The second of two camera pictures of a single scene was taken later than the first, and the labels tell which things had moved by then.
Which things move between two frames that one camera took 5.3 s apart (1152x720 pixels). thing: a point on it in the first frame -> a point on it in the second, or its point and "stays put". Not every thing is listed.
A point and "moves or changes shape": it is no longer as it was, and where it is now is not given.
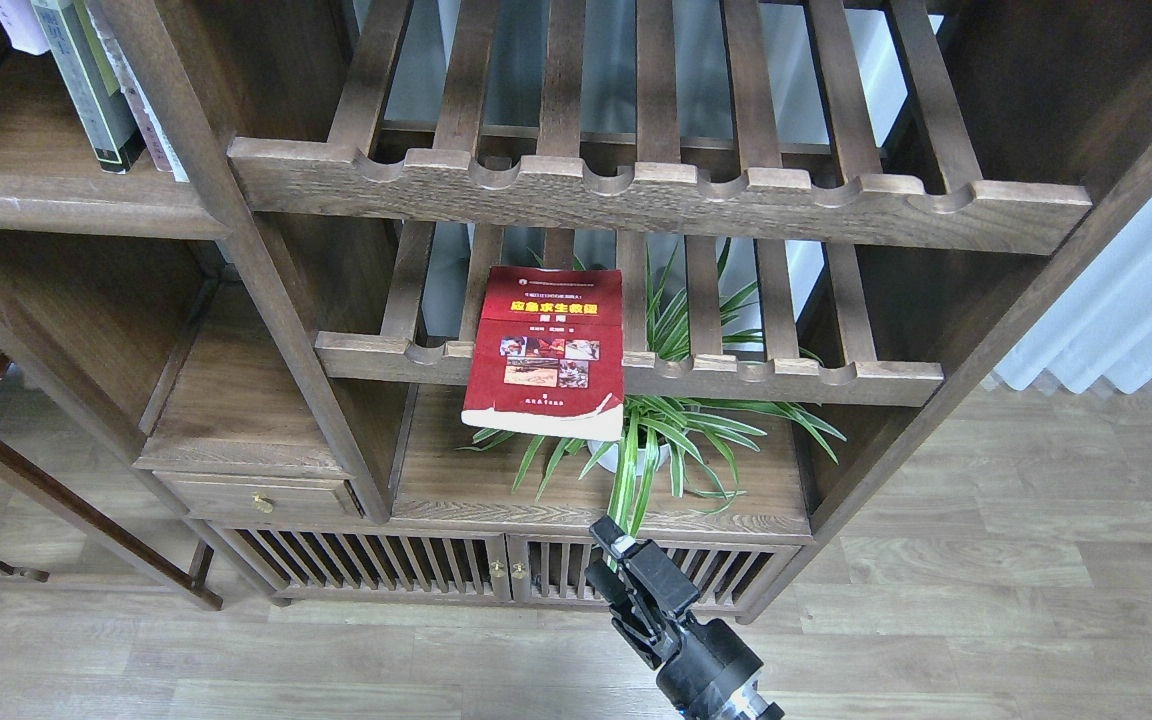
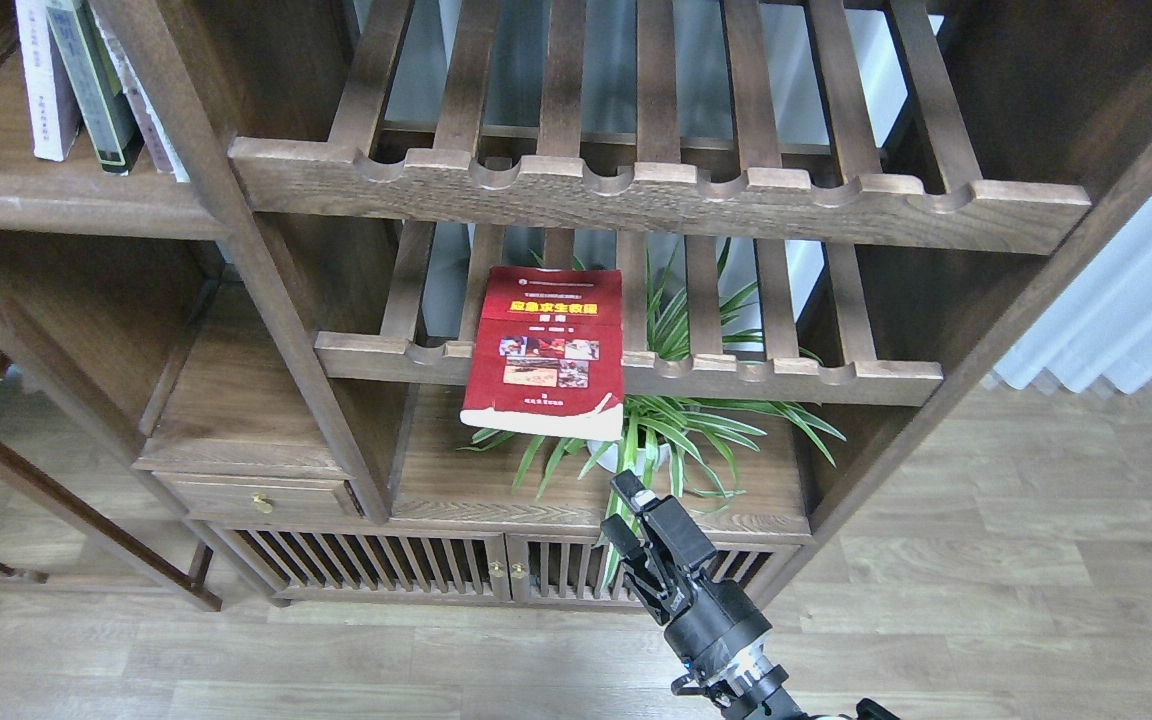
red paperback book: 546,358 stays put
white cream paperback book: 21,24 moves or changes shape
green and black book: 89,76 stays put
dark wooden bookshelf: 396,302 stays put
